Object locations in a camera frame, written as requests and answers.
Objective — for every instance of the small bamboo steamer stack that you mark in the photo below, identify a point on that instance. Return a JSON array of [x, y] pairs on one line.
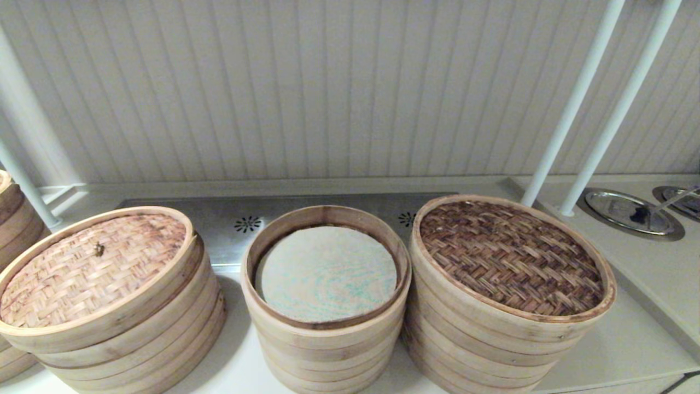
[[328, 355]]

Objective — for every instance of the thick white column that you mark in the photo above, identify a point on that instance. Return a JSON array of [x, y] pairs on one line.
[[27, 109]]

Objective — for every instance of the round steel lid black knob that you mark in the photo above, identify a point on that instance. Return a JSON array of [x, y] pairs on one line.
[[612, 208]]

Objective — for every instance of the dark woven bamboo lid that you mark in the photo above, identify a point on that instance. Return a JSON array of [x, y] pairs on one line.
[[508, 257]]

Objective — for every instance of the light woven bamboo lid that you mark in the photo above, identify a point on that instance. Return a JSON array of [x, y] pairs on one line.
[[82, 273]]

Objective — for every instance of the large bamboo steamer stack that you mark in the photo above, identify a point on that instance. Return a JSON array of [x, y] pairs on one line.
[[136, 355], [481, 361]]

